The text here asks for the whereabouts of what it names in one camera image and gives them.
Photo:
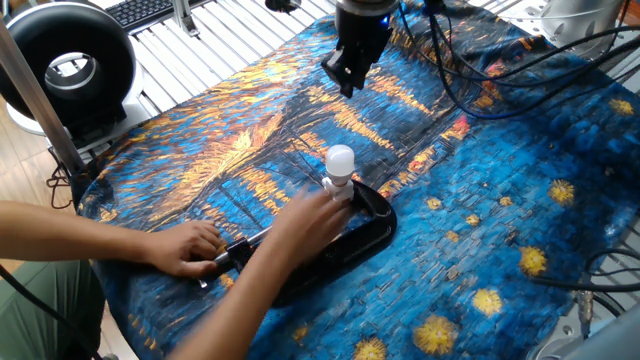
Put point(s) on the black computer keyboard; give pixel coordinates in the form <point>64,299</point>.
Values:
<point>140,11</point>

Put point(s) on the person's right hand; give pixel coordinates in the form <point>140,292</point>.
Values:
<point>305,225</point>

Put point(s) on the person's left forearm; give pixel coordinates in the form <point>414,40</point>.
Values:
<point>70,235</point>

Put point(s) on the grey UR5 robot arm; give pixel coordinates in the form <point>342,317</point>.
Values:
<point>600,330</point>

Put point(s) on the aluminium frame bar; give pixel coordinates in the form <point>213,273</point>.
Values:
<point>35,95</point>

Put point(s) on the green trousers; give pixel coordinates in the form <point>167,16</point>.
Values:
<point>30,315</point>

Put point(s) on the black C-clamp with silver screw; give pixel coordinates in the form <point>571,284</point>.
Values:
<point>360,240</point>

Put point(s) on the person's left hand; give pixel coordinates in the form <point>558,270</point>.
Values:
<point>182,250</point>

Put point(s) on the aluminium upright bracket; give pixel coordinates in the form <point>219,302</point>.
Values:
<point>184,17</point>

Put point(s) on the person's right forearm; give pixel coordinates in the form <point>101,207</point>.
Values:
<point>235,315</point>

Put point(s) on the starry night painting tablecloth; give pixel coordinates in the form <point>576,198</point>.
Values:
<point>450,200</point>

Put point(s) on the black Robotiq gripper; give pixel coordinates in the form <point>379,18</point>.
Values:
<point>361,32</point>

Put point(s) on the white lamp socket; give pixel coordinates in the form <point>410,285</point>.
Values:
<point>339,190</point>

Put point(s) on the white light bulb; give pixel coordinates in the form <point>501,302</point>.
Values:
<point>340,162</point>

